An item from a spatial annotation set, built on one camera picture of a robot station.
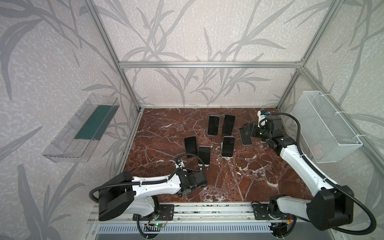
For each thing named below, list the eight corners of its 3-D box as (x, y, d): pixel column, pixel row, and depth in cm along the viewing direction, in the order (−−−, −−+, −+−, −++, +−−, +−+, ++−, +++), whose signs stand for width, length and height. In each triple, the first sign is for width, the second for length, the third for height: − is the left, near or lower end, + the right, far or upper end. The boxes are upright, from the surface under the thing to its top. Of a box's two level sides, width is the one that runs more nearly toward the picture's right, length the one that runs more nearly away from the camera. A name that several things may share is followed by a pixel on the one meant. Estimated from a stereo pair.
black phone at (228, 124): (222, 134, 107) (225, 121, 95) (222, 129, 110) (224, 115, 99) (232, 134, 107) (236, 121, 95) (231, 129, 110) (234, 115, 98)
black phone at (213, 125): (206, 136, 106) (207, 123, 94) (208, 127, 111) (208, 114, 99) (217, 138, 105) (219, 125, 93) (218, 129, 110) (220, 115, 98)
